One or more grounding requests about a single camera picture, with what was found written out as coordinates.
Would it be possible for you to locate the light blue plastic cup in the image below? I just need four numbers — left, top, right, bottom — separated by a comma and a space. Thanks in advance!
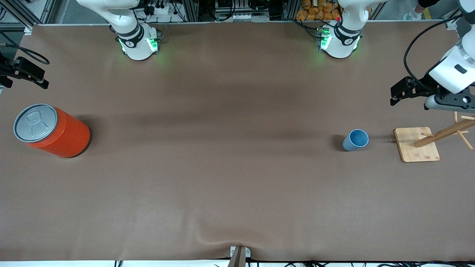
342, 129, 370, 152

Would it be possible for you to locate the wooden mug rack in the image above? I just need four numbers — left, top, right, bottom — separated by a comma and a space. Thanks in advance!
393, 111, 475, 163

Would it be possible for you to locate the orange can with silver lid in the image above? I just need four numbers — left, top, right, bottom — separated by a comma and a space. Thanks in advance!
13, 103, 91, 159

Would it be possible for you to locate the white sneaker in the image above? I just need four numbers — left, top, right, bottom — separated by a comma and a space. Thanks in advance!
403, 7, 423, 21

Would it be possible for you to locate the orange snack bag pile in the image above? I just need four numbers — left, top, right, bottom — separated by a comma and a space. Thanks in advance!
296, 0, 343, 22

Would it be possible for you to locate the white power strip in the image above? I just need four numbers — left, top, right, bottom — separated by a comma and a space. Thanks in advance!
143, 0, 176, 16

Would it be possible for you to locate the white terminal block row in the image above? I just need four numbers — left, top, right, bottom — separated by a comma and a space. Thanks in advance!
231, 13, 270, 22

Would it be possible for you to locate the brown table cover mat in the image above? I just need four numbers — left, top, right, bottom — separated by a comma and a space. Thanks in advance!
0, 22, 475, 262

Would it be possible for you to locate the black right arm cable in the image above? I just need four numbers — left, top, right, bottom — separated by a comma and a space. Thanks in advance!
0, 32, 50, 66

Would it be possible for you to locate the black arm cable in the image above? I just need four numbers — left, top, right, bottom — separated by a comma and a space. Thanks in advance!
0, 32, 50, 66
404, 14, 464, 89

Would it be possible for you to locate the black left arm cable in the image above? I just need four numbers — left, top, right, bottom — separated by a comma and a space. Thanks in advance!
404, 14, 464, 89

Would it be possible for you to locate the aluminium frame rail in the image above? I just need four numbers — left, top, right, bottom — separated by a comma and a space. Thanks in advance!
0, 0, 56, 29

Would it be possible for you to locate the aluminium table edge rail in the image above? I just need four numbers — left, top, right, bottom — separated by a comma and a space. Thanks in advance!
443, 15, 469, 37

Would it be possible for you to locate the aluminium frame post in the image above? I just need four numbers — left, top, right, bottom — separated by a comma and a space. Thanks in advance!
179, 0, 200, 23
284, 0, 300, 21

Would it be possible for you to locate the metal table edge bracket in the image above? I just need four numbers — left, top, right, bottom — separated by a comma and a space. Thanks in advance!
227, 246, 251, 267

